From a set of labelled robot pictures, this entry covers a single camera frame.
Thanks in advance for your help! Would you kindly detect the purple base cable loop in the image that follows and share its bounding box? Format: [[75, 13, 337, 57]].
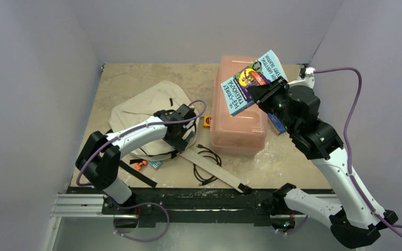
[[113, 202, 171, 243]]

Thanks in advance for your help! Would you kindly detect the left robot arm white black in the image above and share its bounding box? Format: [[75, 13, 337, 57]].
[[75, 104, 198, 214]]

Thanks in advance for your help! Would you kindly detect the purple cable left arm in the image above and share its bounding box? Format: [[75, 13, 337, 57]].
[[76, 99, 208, 187]]

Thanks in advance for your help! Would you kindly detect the orange translucent plastic box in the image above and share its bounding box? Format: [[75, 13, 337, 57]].
[[210, 55, 267, 155]]

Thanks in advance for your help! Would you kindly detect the light blue treehouse book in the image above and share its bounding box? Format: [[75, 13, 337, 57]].
[[220, 50, 287, 117]]

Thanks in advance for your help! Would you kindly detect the blue orange book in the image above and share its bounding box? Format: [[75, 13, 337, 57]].
[[267, 113, 286, 135]]

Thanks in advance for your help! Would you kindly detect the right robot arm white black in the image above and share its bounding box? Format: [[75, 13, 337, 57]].
[[248, 77, 398, 249]]

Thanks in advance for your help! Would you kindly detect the beige backpack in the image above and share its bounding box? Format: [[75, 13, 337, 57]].
[[108, 81, 252, 194]]

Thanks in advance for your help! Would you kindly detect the yellow tape measure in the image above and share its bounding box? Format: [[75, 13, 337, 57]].
[[203, 116, 212, 128]]

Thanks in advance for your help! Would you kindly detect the black usb cable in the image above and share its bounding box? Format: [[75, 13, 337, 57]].
[[192, 144, 222, 185]]

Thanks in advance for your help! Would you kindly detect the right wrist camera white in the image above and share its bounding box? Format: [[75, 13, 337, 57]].
[[288, 67, 316, 89]]

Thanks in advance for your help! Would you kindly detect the black aluminium base frame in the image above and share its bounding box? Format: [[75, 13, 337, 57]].
[[50, 187, 358, 230]]

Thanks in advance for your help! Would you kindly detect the orange small clip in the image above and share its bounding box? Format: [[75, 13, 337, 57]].
[[135, 160, 148, 172]]

